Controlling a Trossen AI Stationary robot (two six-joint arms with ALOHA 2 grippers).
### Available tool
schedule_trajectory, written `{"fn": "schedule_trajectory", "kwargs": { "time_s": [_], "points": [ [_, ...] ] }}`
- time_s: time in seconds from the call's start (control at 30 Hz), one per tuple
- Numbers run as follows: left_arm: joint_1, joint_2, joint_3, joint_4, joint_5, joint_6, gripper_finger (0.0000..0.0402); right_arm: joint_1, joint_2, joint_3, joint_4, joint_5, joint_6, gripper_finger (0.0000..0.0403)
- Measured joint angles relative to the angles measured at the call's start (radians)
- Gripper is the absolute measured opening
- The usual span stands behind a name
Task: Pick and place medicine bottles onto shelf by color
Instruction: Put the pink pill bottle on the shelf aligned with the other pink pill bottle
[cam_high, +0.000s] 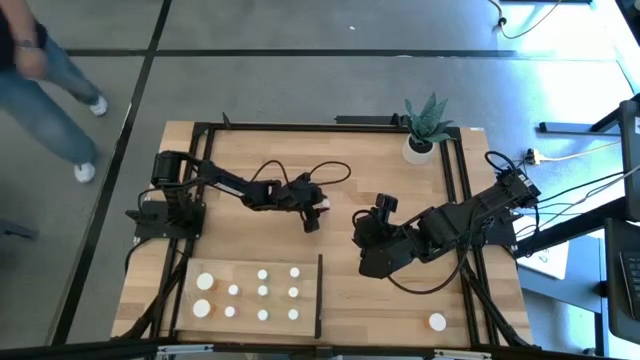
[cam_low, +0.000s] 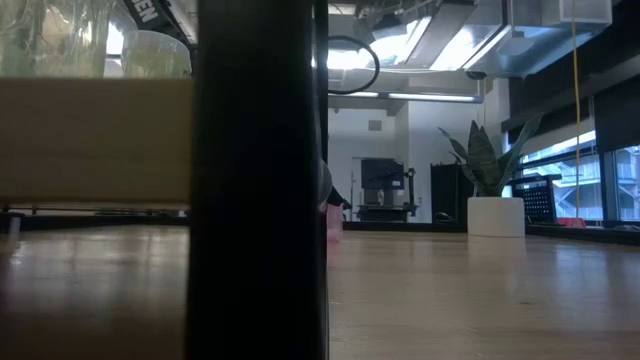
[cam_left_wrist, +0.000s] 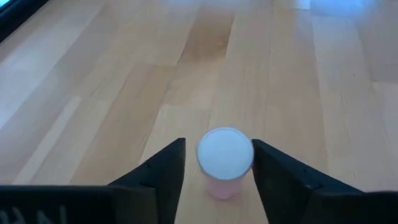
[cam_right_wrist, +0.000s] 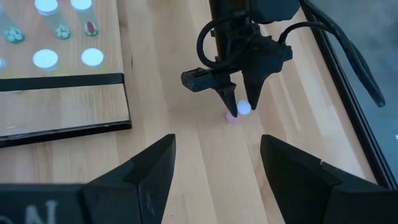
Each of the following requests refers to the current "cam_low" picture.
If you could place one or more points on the small red flat object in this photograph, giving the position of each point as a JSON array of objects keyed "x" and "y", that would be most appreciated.
[{"x": 571, "y": 222}]

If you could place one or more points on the small dark rounded object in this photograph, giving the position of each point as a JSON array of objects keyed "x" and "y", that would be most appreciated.
[{"x": 443, "y": 218}]

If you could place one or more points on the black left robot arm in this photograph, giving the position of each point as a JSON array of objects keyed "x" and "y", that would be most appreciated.
[{"x": 145, "y": 12}]

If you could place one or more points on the black shelf divider post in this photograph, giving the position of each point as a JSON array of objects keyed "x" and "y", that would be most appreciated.
[{"x": 257, "y": 180}]

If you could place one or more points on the white plant pot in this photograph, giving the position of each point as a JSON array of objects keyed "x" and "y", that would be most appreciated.
[{"x": 495, "y": 217}]

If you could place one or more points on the green spiky plant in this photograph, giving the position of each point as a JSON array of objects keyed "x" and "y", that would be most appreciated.
[{"x": 482, "y": 160}]

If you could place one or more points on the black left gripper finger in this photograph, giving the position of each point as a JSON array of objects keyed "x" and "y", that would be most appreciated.
[{"x": 336, "y": 197}]

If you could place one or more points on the beige box with cups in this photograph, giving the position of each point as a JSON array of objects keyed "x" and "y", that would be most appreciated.
[{"x": 95, "y": 145}]

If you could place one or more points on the small white-capped medicine bottle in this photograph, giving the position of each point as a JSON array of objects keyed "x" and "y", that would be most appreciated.
[{"x": 334, "y": 225}]

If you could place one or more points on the dark ceiling dome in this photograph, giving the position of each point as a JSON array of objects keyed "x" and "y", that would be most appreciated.
[{"x": 476, "y": 75}]

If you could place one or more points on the black cabinet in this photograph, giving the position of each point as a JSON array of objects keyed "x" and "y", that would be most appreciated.
[{"x": 450, "y": 195}]

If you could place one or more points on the grey wall vent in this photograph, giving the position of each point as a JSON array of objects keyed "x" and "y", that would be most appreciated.
[{"x": 375, "y": 125}]

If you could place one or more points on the black perforated panel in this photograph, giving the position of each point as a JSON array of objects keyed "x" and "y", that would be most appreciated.
[{"x": 537, "y": 200}]

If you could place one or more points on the ceiling light strip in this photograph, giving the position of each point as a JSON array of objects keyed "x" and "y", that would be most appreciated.
[{"x": 430, "y": 96}]

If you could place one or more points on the grey rounded object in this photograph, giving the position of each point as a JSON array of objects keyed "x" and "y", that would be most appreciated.
[{"x": 327, "y": 180}]

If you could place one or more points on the black screen on stand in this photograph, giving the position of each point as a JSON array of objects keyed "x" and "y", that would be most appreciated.
[{"x": 382, "y": 174}]

